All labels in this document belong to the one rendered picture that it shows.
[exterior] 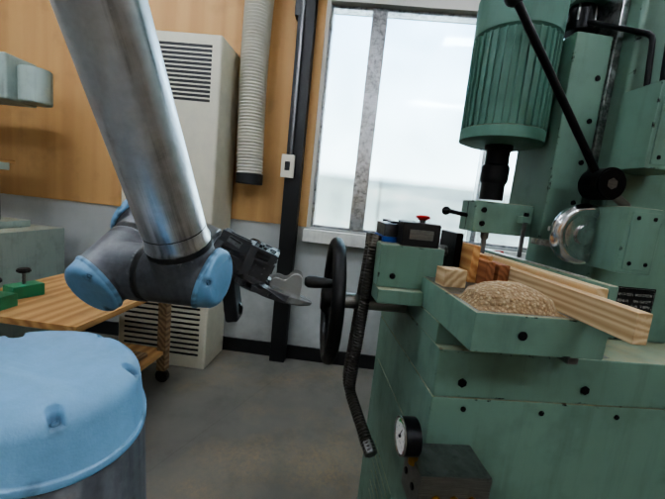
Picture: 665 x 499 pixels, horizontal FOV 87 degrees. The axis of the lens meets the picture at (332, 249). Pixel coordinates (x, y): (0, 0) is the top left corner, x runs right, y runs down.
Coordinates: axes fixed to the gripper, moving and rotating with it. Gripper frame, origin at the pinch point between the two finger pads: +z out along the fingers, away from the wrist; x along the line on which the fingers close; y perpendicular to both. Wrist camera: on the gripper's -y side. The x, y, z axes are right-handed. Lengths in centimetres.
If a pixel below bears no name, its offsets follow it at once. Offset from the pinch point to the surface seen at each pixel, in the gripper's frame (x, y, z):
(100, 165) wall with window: 167, -20, -132
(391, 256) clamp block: 2.3, 15.8, 12.2
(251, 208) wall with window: 153, -2, -36
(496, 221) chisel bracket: 7.7, 32.8, 31.5
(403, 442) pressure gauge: -16.4, -9.5, 22.5
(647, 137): -7, 55, 41
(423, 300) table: 0.3, 10.7, 21.7
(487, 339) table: -20.7, 12.2, 23.6
